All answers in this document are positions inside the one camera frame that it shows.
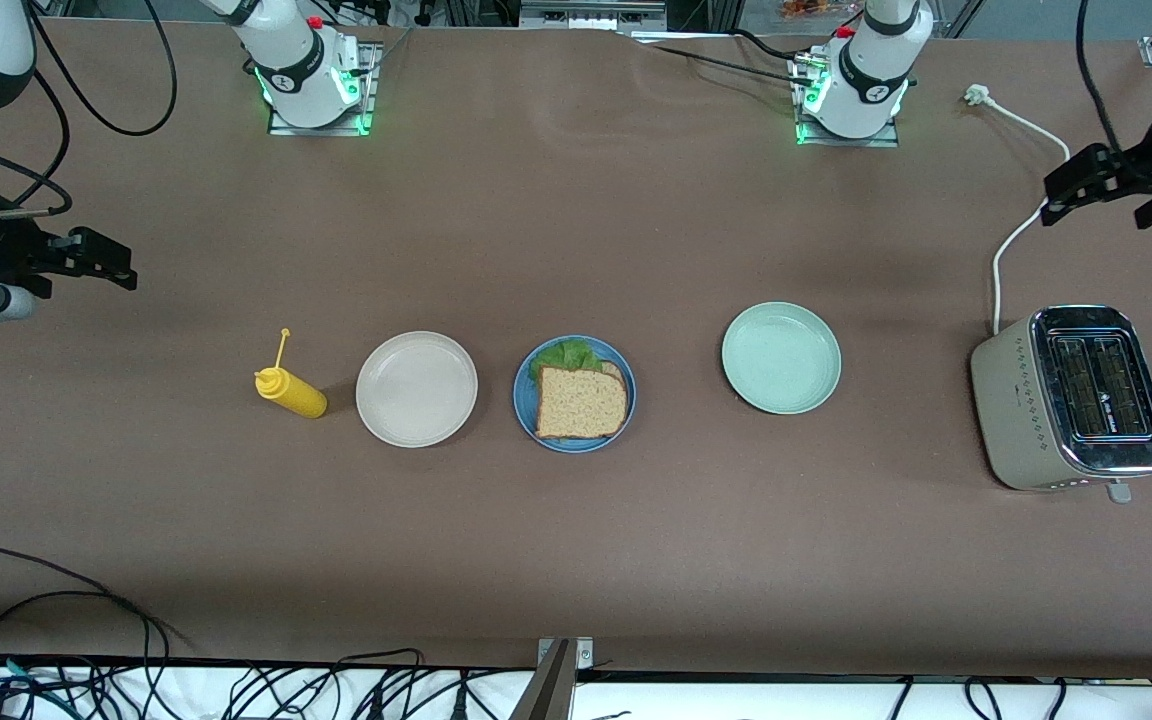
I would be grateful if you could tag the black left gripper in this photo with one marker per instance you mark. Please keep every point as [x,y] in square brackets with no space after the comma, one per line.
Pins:
[1139,167]

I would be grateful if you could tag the yellow mustard squeeze bottle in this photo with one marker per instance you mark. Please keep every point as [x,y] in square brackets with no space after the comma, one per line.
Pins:
[294,390]

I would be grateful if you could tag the green lettuce leaf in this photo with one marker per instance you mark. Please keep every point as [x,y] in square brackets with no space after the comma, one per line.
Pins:
[571,353]

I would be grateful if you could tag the brown bread slice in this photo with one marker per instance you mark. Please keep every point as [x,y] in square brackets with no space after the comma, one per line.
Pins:
[581,402]
[614,370]

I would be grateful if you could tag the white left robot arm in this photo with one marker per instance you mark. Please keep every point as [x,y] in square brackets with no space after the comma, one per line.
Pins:
[871,90]

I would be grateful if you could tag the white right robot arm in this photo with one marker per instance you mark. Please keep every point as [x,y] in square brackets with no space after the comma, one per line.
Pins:
[301,75]

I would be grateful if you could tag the beige round plate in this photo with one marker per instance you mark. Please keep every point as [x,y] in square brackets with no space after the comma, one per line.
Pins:
[416,390]

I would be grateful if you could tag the pale green round plate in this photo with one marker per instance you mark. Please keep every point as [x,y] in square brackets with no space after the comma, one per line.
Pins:
[781,358]

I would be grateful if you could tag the blue round plate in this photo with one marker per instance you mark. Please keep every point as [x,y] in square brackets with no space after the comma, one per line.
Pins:
[526,410]

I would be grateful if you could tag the beige chrome toaster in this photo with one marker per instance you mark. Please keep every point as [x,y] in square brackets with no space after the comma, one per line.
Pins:
[1011,410]

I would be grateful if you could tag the orange snack package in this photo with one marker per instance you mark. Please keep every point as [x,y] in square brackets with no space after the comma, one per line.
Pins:
[806,10]

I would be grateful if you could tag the grey box behind table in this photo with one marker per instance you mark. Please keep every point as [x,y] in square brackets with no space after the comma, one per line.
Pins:
[591,15]

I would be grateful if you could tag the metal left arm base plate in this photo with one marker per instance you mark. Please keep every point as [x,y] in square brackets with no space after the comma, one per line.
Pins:
[846,142]

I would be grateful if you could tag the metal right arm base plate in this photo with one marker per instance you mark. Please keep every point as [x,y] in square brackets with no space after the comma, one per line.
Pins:
[366,90]

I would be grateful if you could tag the metal table edge bracket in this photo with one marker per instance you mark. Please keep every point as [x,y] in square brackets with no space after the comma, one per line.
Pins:
[556,680]

